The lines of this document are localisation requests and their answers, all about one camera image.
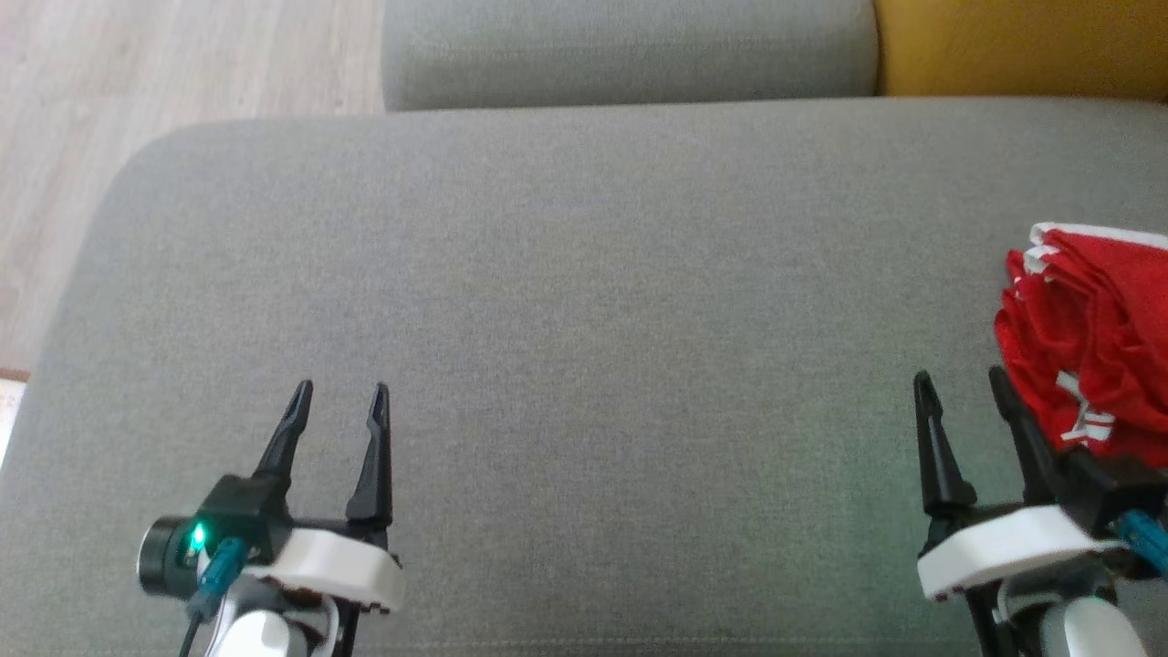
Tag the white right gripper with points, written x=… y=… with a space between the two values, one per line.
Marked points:
x=1004 y=547

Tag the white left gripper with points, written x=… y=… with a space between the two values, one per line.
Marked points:
x=338 y=566

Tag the red shorts with white stripe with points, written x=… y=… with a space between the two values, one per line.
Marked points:
x=1104 y=392

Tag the large grey sofa seat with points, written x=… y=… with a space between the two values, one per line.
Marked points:
x=593 y=319

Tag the yellow sofa backrest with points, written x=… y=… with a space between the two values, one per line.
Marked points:
x=1022 y=46

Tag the small grey sofa cushion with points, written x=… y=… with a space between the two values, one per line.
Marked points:
x=630 y=50

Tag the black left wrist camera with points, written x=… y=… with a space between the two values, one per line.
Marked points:
x=237 y=511

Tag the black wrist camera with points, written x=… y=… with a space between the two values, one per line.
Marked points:
x=237 y=511
x=1113 y=488

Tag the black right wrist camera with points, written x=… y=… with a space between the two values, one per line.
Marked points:
x=1113 y=488

